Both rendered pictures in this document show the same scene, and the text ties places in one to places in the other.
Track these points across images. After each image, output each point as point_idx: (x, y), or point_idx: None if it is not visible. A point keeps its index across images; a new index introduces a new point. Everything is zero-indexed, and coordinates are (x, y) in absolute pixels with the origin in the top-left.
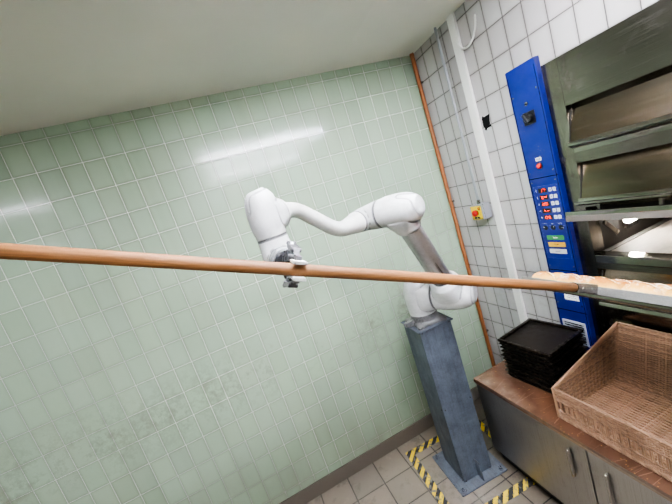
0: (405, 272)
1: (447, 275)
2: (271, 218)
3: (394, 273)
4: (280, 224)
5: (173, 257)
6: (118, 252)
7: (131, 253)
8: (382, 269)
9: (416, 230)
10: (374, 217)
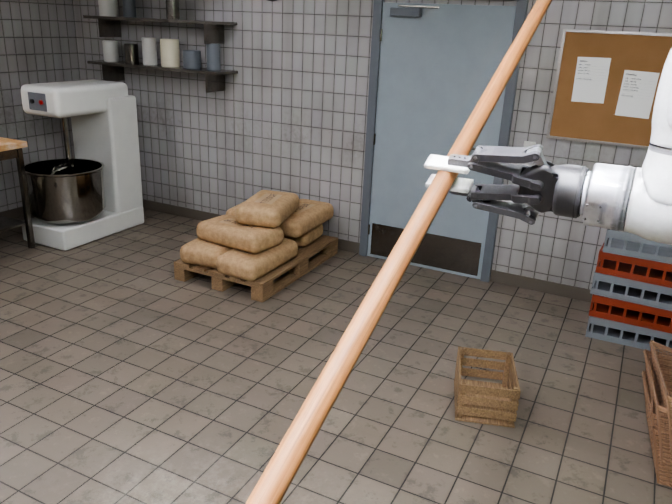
0: (369, 292)
1: (323, 371)
2: (656, 99)
3: (377, 276)
4: (662, 123)
5: (488, 84)
6: (504, 58)
7: (500, 64)
8: (393, 259)
9: None
10: None
